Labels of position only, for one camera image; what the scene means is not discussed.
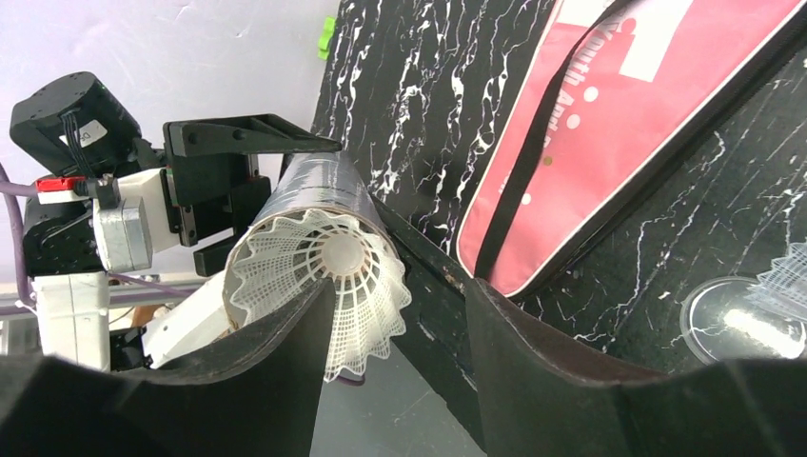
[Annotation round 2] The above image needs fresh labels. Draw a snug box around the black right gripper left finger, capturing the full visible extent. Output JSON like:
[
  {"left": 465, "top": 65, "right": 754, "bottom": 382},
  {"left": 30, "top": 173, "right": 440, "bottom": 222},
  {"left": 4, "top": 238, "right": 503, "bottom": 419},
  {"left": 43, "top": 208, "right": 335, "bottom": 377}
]
[{"left": 1, "top": 280, "right": 335, "bottom": 456}]

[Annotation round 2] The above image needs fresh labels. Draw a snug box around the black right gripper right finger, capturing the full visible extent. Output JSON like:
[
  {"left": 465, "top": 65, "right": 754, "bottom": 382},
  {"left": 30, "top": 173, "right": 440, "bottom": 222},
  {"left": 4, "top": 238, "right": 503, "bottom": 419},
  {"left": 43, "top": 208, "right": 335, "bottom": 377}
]
[{"left": 464, "top": 279, "right": 806, "bottom": 456}]

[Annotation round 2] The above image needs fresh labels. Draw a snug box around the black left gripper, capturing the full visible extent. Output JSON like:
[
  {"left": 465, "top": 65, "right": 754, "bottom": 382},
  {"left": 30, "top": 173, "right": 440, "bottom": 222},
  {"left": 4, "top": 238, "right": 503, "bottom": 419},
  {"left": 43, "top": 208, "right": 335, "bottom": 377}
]
[{"left": 10, "top": 71, "right": 342, "bottom": 278}]

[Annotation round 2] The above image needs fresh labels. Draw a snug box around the white shuttlecock tube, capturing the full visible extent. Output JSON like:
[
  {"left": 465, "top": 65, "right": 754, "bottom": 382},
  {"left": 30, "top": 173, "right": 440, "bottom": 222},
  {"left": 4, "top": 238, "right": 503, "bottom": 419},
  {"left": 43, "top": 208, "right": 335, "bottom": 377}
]
[{"left": 223, "top": 153, "right": 404, "bottom": 327}]

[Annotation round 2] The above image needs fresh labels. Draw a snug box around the clear round tube lid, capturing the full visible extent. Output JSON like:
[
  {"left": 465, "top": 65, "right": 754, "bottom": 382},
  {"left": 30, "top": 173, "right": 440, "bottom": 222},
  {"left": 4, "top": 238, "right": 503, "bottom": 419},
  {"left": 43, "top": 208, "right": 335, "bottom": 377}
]
[{"left": 679, "top": 276, "right": 806, "bottom": 365}]

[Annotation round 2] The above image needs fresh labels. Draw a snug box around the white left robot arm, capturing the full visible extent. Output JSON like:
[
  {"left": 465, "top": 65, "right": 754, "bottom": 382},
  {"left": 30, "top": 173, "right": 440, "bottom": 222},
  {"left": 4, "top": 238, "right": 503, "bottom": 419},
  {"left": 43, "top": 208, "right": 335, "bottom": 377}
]
[{"left": 1, "top": 71, "right": 342, "bottom": 371}]

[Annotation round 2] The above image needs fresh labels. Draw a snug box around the pink racket bag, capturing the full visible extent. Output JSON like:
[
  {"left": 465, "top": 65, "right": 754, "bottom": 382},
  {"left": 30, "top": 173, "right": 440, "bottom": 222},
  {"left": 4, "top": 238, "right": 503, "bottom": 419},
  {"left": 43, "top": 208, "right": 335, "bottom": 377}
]
[{"left": 456, "top": 1, "right": 806, "bottom": 297}]

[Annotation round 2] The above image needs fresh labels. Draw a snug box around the green clip on wall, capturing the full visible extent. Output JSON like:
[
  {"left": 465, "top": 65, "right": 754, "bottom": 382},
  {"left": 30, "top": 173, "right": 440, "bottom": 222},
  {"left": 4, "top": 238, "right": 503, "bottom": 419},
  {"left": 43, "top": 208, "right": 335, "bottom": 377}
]
[{"left": 318, "top": 16, "right": 336, "bottom": 61}]

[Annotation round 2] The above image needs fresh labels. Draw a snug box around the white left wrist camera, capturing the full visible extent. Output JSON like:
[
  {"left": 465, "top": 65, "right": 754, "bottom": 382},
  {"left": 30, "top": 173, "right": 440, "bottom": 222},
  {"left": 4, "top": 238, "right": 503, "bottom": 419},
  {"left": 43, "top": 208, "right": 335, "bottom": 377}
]
[{"left": 35, "top": 169, "right": 180, "bottom": 273}]

